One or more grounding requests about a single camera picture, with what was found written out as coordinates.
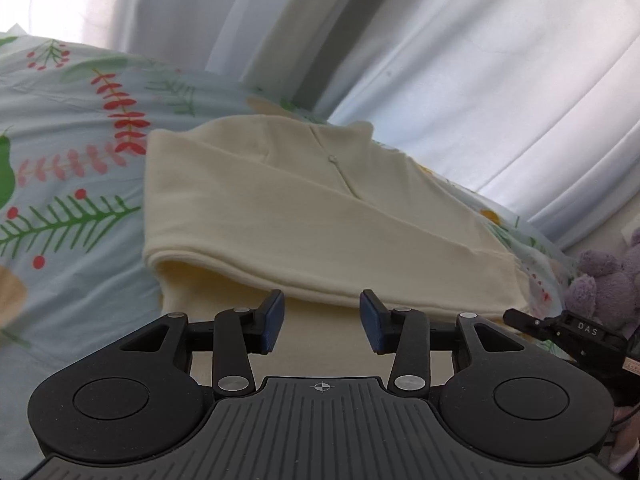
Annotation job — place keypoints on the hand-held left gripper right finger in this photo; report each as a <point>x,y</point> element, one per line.
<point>372,321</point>

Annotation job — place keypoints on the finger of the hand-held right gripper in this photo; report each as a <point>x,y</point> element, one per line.
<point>530,321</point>

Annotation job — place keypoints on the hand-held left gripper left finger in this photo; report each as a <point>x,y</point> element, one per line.
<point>273,321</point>

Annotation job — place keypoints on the cream knit sweater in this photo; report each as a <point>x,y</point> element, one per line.
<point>280,210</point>

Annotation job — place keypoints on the purple plush toy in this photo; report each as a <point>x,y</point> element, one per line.
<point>607,280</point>

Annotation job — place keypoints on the pale pink cloth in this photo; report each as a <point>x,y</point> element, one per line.
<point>629,442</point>

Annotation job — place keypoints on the floral print bed sheet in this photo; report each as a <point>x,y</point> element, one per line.
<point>70,170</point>

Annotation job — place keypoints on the white curtain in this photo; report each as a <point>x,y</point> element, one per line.
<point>475,70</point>

